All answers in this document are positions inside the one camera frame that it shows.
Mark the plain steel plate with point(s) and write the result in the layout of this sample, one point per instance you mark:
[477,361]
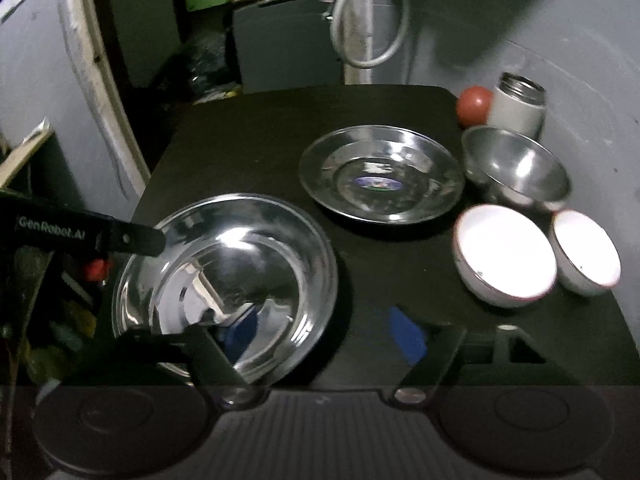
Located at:
[240,260]

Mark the steel bowl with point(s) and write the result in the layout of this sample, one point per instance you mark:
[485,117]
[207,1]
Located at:
[520,170]

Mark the steel plate with sticker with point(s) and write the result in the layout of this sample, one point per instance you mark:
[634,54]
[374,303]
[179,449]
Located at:
[380,175]

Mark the red tomato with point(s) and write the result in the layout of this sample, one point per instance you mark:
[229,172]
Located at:
[472,107]

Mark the white thermos flask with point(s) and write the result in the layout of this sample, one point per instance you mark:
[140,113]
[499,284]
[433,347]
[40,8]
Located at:
[517,110]

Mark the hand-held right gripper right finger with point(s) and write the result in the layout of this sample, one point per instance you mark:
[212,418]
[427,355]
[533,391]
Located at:
[409,336]

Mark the dark cabinet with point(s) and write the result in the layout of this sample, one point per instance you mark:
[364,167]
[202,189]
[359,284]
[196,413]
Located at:
[285,45]

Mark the dark plastic bags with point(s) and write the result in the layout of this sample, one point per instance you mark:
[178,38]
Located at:
[200,70]

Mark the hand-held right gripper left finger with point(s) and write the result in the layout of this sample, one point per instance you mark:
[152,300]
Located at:
[242,336]

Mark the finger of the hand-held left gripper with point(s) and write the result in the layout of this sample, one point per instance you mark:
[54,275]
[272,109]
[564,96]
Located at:
[140,240]

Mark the small white enamel bowl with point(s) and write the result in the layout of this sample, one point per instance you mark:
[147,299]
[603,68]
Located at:
[585,250]

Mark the wooden board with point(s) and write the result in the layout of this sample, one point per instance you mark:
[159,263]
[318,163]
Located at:
[25,152]

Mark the large white enamel bowl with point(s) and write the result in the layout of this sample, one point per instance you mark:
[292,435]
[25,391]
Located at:
[505,252]

